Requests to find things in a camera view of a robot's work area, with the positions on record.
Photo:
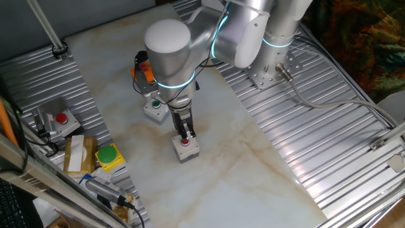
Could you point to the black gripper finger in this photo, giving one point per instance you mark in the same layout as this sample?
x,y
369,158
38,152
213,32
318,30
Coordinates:
x,y
190,131
179,130

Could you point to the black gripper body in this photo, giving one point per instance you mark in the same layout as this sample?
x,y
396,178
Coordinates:
x,y
182,116

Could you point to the white box green button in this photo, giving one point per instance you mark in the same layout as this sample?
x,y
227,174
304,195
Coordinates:
x,y
155,114

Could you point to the orange box red mushroom button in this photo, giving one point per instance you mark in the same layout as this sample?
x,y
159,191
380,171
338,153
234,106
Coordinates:
x,y
148,76

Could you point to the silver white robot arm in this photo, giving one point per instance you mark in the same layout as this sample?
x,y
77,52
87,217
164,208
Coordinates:
x,y
167,41

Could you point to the yellow box green mushroom button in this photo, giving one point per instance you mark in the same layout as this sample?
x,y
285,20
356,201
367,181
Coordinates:
x,y
107,154

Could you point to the crumpled white paper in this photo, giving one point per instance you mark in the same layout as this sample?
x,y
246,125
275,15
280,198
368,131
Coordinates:
x,y
99,174

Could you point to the gold tissue pack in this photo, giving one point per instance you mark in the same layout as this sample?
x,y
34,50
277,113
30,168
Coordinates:
x,y
88,152

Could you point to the crumpled yellowish plastic wrapper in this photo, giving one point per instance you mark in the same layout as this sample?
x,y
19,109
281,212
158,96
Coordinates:
x,y
121,212

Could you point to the grey box red mushroom button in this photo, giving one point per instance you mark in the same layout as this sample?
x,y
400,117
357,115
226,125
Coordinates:
x,y
69,125

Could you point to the brown cardboard piece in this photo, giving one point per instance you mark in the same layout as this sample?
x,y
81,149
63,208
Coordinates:
x,y
63,221

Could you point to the metal pole with black clamp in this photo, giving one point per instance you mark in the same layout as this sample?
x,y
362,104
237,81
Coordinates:
x,y
47,28

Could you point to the orange pole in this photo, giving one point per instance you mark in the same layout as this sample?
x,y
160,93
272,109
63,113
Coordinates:
x,y
6,123

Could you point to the black keyboard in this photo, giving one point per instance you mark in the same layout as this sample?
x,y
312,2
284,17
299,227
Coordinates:
x,y
11,209

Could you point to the colourful patterned cloth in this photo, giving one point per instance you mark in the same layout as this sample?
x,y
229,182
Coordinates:
x,y
364,41

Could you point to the white round object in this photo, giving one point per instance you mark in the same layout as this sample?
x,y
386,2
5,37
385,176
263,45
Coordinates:
x,y
394,107

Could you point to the small metal plate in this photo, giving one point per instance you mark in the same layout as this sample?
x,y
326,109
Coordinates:
x,y
397,163

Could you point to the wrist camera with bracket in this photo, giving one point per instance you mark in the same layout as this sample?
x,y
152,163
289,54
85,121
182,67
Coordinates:
x,y
147,86

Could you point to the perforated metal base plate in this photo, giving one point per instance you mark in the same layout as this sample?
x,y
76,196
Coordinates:
x,y
257,77

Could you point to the silver camera device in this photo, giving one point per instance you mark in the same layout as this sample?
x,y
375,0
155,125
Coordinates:
x,y
104,188

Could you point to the aluminium frame bar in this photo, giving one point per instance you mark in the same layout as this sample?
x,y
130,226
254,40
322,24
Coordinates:
x,y
47,183

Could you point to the aluminium rail with bracket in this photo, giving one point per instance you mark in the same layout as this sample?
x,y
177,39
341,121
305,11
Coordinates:
x,y
392,134

